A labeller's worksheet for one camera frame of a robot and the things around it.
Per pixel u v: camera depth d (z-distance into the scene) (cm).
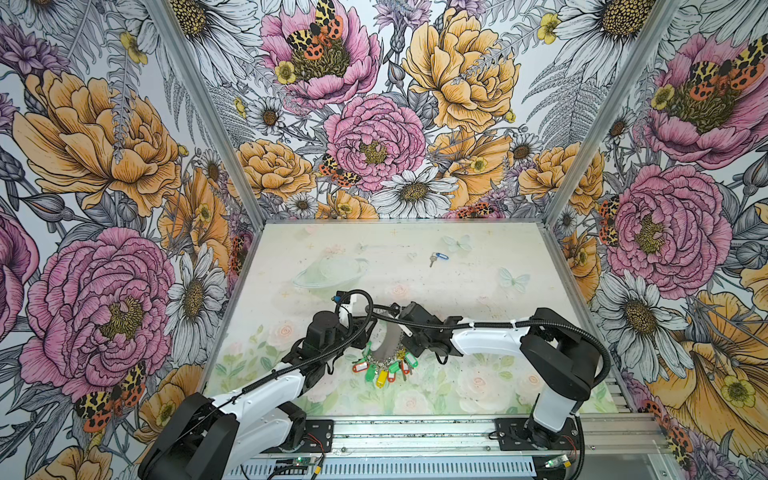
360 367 85
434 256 112
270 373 56
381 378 83
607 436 77
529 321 52
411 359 85
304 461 71
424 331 70
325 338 65
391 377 83
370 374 84
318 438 73
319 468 71
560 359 46
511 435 74
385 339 91
